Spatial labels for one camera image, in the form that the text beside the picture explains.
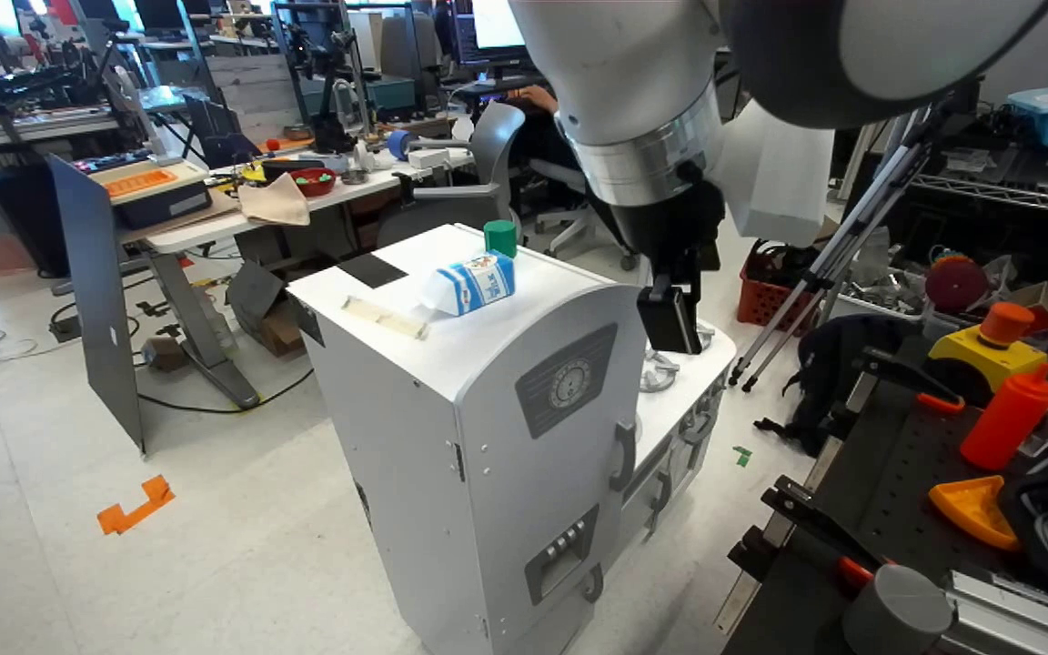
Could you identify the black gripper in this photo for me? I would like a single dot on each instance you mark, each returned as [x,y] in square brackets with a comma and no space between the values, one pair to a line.
[674,237]

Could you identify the white cupboard door grey emblem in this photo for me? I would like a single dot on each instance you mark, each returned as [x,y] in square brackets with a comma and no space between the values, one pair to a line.
[525,512]

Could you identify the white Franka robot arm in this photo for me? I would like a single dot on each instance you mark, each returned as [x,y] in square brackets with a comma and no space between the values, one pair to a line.
[634,72]

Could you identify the red basket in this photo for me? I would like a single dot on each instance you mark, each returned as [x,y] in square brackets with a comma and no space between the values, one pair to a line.
[764,297]

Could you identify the black backpack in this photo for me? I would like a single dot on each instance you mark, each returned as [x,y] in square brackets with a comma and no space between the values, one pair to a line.
[833,367]

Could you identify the green cup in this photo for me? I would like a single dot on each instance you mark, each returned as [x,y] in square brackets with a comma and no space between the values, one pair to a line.
[498,237]

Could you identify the grey metal tripod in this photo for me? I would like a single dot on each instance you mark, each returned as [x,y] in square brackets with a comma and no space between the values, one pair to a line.
[851,237]

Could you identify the blue white milk carton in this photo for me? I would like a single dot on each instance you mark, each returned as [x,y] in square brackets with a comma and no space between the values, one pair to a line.
[468,287]

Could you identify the seated person dark shirt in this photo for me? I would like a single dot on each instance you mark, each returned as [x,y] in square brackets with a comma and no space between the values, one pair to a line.
[543,131]

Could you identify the grey office chair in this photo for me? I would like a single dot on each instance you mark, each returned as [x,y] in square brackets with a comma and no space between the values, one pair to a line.
[492,149]

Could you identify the cream flat strip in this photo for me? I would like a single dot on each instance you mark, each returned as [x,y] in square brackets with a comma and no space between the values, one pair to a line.
[382,317]

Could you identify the dark red ball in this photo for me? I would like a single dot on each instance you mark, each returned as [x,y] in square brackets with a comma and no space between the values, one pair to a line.
[956,282]

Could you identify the white toy kitchen cabinet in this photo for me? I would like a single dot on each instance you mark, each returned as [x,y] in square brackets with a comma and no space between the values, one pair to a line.
[382,411]

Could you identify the black square patch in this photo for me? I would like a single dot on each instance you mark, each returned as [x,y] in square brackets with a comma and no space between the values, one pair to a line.
[373,270]

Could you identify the yellow emergency stop button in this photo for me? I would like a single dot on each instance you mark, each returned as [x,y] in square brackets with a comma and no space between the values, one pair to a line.
[987,351]

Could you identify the computer monitor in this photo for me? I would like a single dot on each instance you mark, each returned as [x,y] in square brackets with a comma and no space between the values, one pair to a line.
[492,23]

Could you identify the orange cylinder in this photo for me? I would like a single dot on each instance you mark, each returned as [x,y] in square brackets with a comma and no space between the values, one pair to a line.
[1007,424]

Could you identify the orange wedge piece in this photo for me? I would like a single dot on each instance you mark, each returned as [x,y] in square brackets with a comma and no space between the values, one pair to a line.
[974,505]

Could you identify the grey cylinder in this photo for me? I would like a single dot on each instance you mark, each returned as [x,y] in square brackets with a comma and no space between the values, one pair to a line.
[891,615]

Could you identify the red bowl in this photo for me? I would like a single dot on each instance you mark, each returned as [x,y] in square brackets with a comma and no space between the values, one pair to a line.
[313,179]

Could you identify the beige crumpled paper bag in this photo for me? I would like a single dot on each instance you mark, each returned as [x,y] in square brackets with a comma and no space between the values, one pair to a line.
[269,200]

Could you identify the white work desk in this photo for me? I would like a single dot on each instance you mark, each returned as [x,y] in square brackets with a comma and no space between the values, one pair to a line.
[202,231]

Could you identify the black box orange top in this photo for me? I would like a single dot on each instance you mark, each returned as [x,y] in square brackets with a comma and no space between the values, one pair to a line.
[149,191]

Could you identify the orange floor tape mark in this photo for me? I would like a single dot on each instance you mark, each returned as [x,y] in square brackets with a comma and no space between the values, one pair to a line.
[136,505]

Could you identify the grey standing panel board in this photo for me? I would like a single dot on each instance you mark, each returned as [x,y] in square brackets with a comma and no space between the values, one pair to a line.
[96,303]

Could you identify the aluminium rail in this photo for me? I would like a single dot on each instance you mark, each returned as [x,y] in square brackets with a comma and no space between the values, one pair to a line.
[1021,613]

